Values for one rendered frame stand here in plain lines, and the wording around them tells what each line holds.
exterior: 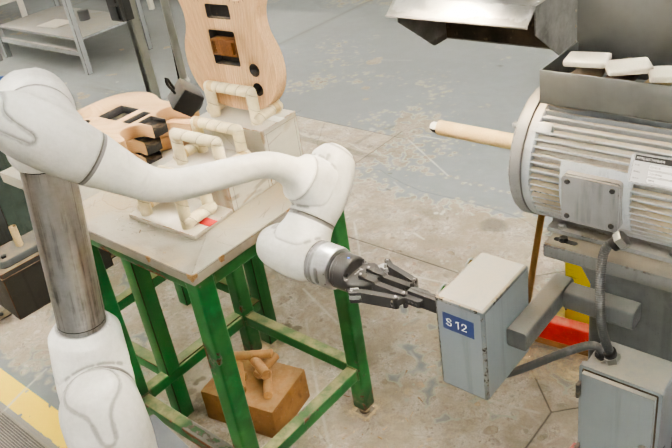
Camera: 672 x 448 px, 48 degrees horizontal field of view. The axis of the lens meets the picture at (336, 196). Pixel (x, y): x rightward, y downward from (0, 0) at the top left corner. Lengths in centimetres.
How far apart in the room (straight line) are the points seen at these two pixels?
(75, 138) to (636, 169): 91
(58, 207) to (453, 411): 161
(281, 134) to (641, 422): 121
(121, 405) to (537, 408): 155
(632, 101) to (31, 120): 95
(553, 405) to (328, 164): 144
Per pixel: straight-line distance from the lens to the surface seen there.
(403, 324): 303
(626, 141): 131
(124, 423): 155
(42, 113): 130
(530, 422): 264
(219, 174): 143
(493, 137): 151
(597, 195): 131
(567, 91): 133
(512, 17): 137
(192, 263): 189
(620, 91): 129
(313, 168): 151
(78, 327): 165
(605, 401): 148
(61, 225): 154
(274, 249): 154
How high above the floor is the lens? 192
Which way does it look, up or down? 29 degrees down
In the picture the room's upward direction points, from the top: 9 degrees counter-clockwise
